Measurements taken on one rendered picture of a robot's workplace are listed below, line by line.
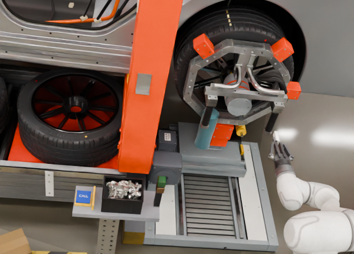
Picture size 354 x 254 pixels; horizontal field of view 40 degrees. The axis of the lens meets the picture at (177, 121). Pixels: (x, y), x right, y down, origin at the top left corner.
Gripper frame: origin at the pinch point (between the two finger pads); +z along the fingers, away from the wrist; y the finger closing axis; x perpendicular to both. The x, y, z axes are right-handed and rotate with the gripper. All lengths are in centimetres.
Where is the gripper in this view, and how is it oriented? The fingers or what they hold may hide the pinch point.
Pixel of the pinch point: (276, 137)
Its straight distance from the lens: 247.4
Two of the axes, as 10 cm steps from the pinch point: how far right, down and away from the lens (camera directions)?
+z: -0.3, -7.0, 7.1
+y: 9.9, 0.9, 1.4
